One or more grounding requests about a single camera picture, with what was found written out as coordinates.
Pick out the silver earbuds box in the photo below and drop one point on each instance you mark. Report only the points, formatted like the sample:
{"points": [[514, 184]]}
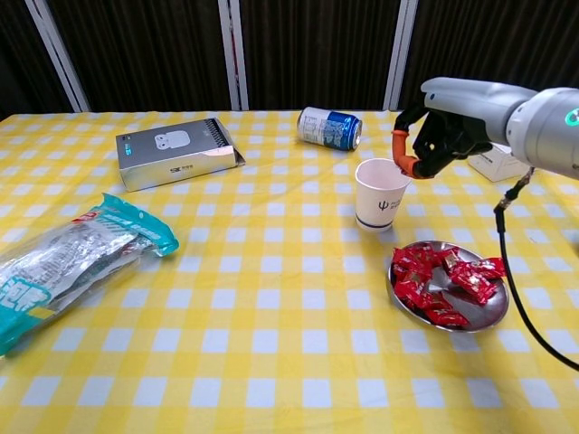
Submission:
{"points": [[172, 149]]}

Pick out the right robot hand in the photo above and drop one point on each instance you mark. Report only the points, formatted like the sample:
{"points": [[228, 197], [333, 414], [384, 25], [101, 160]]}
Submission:
{"points": [[470, 104]]}

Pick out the teal snack bag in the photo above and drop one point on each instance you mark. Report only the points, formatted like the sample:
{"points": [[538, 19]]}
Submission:
{"points": [[68, 267]]}

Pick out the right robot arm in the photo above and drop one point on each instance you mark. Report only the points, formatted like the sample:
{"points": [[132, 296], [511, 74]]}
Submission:
{"points": [[547, 131]]}

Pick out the metal bowl of red candies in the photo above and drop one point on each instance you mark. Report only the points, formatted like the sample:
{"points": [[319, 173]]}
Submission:
{"points": [[484, 312]]}

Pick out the blue beverage can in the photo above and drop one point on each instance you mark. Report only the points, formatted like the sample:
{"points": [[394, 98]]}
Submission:
{"points": [[330, 129]]}

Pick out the white partition post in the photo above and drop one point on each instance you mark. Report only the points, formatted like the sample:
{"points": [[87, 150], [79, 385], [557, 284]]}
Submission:
{"points": [[402, 54], [234, 54], [59, 59]]}

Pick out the yellow checkered tablecloth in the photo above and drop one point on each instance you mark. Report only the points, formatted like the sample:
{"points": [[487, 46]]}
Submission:
{"points": [[271, 316]]}

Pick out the white stapler box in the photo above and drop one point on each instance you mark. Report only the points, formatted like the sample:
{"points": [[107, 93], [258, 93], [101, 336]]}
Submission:
{"points": [[493, 169]]}

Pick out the white paper cup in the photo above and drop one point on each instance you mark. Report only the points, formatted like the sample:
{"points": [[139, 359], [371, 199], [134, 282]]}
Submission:
{"points": [[382, 208]]}

